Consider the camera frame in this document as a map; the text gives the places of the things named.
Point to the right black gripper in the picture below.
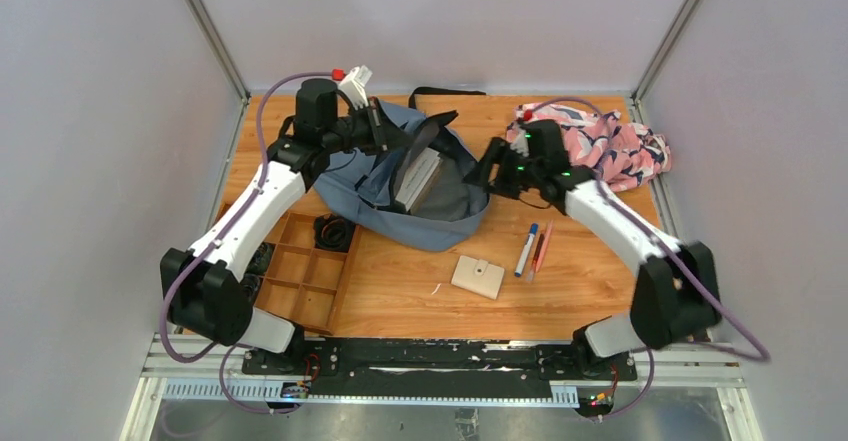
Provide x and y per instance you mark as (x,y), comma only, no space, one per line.
(495,153)

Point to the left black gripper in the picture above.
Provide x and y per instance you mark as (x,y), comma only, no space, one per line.
(378,131)

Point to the white coffee cover book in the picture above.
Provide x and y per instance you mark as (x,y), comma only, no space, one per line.
(417,177)

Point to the blue student backpack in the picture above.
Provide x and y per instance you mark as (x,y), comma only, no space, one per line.
(361,189)

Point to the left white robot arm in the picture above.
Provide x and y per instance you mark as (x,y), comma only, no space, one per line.
(330,148)

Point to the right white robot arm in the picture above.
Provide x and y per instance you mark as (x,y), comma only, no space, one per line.
(675,293)

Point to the blue cap marker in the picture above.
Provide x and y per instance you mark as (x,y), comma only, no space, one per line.
(525,251)

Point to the pink pen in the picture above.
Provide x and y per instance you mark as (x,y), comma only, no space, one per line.
(548,232)

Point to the beige snap wallet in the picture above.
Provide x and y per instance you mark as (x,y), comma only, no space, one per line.
(478,276)

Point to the pink floral cloth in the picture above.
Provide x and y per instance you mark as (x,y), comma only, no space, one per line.
(627,155)

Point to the wooden compartment tray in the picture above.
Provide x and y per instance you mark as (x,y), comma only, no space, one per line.
(303,284)

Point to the green dark rolled sock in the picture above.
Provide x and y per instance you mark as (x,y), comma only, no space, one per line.
(261,260)

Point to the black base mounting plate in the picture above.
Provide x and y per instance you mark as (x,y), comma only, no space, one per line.
(408,368)

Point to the aluminium frame rail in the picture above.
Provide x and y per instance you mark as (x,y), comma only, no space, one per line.
(691,368)

